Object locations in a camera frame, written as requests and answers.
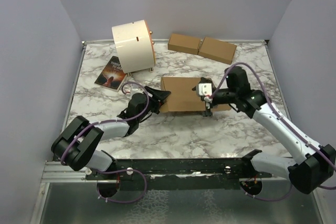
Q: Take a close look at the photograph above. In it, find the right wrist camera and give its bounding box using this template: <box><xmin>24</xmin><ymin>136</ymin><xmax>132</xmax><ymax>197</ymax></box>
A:
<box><xmin>192</xmin><ymin>83</ymin><xmax>213</xmax><ymax>103</ymax></box>

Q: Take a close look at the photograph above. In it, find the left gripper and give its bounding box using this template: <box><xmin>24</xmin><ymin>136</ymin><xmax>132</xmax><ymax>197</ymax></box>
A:
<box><xmin>137</xmin><ymin>87</ymin><xmax>170</xmax><ymax>122</ymax></box>

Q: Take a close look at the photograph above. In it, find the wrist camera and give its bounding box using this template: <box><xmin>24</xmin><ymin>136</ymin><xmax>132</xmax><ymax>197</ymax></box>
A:
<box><xmin>127</xmin><ymin>86</ymin><xmax>141</xmax><ymax>97</ymax></box>
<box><xmin>192</xmin><ymin>83</ymin><xmax>213</xmax><ymax>103</ymax></box>

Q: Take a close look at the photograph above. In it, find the cream cylindrical container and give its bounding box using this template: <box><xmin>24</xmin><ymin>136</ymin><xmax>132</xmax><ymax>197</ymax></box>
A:
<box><xmin>111</xmin><ymin>20</ymin><xmax>156</xmax><ymax>73</ymax></box>

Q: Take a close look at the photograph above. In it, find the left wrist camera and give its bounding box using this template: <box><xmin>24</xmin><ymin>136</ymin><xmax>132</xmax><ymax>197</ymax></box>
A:
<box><xmin>127</xmin><ymin>86</ymin><xmax>141</xmax><ymax>97</ymax></box>

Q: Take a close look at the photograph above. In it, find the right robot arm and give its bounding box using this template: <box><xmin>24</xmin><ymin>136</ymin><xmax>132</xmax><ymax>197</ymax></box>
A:
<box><xmin>194</xmin><ymin>62</ymin><xmax>335</xmax><ymax>194</ymax></box>

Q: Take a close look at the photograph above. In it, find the dark paperback book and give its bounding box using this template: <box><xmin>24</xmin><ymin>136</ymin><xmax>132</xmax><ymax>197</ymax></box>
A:
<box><xmin>95</xmin><ymin>56</ymin><xmax>127</xmax><ymax>92</ymax></box>

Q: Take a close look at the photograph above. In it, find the aluminium table frame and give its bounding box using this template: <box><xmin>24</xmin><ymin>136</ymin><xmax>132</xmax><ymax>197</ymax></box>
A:
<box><xmin>31</xmin><ymin>43</ymin><xmax>333</xmax><ymax>223</ymax></box>

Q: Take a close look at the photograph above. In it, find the brown cardboard box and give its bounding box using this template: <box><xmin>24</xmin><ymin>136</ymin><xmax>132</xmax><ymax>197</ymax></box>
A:
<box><xmin>159</xmin><ymin>76</ymin><xmax>232</xmax><ymax>113</ymax></box>

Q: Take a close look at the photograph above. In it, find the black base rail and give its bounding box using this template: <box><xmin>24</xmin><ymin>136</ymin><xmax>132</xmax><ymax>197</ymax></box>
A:
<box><xmin>86</xmin><ymin>158</ymin><xmax>271</xmax><ymax>191</ymax></box>

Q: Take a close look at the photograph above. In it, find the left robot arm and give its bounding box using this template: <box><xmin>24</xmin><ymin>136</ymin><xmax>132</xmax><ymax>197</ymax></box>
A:
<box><xmin>51</xmin><ymin>82</ymin><xmax>171</xmax><ymax>179</ymax></box>

